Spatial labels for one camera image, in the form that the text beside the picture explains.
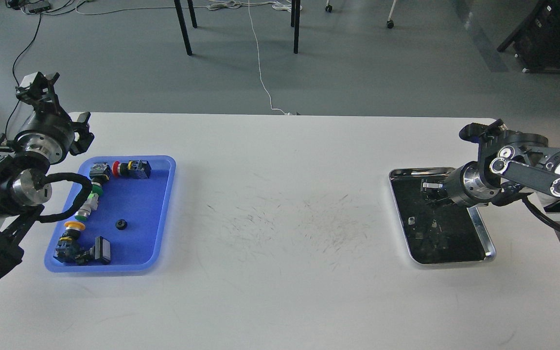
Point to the green selector switch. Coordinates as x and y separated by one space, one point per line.
99 174

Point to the blue plastic tray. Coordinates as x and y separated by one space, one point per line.
143 203

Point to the silver metal tray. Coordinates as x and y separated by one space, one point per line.
435 236

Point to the yellow push button switch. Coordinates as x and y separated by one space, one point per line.
67 247

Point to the black table leg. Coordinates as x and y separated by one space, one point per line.
183 27
295 22

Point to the red emergency stop button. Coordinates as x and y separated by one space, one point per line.
139 169

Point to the black cabinet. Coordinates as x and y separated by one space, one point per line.
536 40

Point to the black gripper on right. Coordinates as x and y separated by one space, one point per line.
463 186

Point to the black square push button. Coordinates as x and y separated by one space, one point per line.
99 252

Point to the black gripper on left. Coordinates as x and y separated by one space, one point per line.
47 130

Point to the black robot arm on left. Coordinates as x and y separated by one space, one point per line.
25 186

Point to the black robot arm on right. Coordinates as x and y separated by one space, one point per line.
510 165

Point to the green push button switch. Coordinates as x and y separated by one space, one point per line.
90 205

